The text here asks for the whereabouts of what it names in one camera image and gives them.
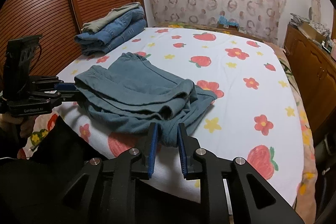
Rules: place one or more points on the folded olive green garment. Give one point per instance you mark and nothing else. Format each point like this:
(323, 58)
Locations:
(98, 24)

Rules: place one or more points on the teal green shorts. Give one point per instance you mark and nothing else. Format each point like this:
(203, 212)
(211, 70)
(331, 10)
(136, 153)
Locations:
(133, 93)

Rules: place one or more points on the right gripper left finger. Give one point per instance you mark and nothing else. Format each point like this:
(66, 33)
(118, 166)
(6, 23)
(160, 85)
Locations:
(106, 189)

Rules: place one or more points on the folded blue denim jeans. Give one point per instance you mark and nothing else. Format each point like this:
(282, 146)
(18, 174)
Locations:
(113, 34)

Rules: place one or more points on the wooden sideboard cabinet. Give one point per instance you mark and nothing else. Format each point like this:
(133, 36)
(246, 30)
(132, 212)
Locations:
(314, 73)

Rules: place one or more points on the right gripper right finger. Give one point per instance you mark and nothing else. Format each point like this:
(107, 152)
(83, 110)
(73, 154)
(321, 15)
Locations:
(231, 190)

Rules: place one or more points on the black camera mount box left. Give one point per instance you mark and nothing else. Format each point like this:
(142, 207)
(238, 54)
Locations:
(19, 54)

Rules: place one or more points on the blue item in box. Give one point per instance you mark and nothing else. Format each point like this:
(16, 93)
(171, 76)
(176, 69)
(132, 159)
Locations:
(230, 24)

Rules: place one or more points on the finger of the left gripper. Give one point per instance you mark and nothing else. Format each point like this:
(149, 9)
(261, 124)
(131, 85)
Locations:
(69, 96)
(65, 87)

